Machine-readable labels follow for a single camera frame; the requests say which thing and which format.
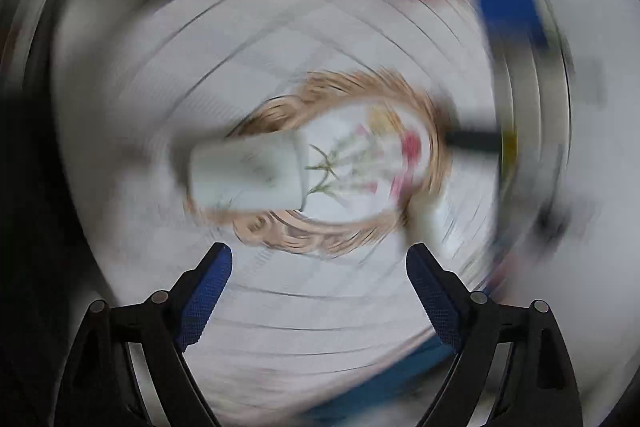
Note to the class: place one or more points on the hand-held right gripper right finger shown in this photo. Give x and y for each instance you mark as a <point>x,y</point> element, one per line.
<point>435,292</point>

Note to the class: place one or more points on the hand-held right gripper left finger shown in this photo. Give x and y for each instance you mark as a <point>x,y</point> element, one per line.
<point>207,294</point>

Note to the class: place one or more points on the white cup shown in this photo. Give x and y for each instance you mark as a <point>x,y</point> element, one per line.
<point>245,172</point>

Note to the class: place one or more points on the floral plate with gold rim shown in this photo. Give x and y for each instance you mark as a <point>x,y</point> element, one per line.
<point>350,167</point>

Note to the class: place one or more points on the black stick-shaped object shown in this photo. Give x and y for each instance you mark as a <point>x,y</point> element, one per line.
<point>472,141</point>

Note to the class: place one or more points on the blue object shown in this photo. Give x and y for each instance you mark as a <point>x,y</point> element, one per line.
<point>507,2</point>

